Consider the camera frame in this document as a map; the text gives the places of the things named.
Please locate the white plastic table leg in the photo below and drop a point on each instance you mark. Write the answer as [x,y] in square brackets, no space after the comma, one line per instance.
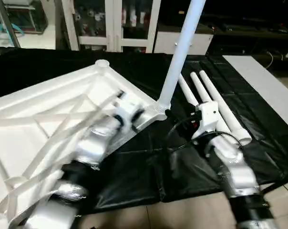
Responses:
[182,52]
[201,90]
[222,105]
[188,90]

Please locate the white plastic table top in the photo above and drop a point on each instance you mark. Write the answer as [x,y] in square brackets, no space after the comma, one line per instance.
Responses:
[48,114]

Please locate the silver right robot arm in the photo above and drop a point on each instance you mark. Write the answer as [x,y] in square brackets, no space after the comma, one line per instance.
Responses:
[237,174]

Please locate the black plastic mat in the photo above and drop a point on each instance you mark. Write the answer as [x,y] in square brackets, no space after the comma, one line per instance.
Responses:
[149,171]

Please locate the white drawer unit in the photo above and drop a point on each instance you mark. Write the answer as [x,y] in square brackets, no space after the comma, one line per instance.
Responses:
[182,44]

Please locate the white side board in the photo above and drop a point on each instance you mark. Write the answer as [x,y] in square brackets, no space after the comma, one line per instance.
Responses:
[263,86]

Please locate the white glass door cabinet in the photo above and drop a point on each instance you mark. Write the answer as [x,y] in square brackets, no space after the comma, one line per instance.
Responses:
[110,24]

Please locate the teal small stool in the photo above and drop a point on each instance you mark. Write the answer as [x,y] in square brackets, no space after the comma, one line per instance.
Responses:
[8,31]

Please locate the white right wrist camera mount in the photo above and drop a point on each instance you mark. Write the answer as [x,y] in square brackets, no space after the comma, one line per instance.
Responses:
[207,119]

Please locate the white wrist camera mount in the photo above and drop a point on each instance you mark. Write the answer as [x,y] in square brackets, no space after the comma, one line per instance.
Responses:
[207,119]
[128,110]

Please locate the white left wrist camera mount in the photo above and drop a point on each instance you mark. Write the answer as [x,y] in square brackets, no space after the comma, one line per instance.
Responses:
[128,110]

